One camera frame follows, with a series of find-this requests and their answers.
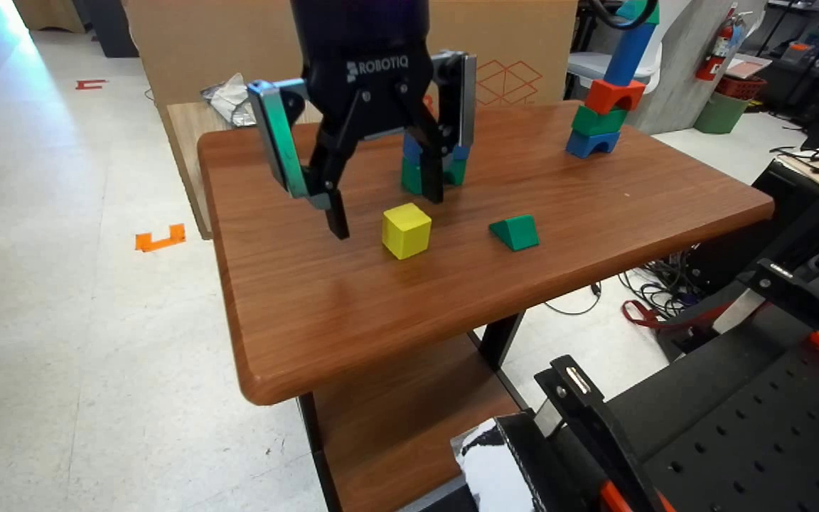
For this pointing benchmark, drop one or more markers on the red arch block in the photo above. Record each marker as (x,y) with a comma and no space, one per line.
(605,96)

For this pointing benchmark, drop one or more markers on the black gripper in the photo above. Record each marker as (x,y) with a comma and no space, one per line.
(363,46)

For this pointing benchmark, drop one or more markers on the green wedge block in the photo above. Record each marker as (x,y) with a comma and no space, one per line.
(518,235)

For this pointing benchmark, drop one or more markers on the wooden lower shelf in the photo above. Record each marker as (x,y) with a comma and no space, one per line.
(392,428)

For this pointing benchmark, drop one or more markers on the long blue block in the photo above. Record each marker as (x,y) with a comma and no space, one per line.
(629,54)

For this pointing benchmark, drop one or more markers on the yellow cube block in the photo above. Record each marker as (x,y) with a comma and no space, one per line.
(406,232)

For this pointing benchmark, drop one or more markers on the green arch block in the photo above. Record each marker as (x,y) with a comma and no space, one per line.
(410,177)

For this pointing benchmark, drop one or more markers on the black perforated cart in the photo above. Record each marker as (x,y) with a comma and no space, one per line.
(761,428)

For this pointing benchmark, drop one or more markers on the large cardboard box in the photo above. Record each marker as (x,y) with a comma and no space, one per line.
(211,44)

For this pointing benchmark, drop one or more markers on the red fire extinguisher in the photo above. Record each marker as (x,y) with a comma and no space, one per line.
(716,46)

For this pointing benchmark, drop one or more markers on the crumpled grey plastic bag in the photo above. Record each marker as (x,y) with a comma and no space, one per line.
(228,100)

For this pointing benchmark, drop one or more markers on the white shiny box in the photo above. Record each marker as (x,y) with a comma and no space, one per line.
(490,470)

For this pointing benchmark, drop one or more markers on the green bucket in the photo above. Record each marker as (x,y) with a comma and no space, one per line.
(717,114)

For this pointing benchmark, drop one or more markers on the teal block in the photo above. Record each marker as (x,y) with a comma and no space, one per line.
(635,10)

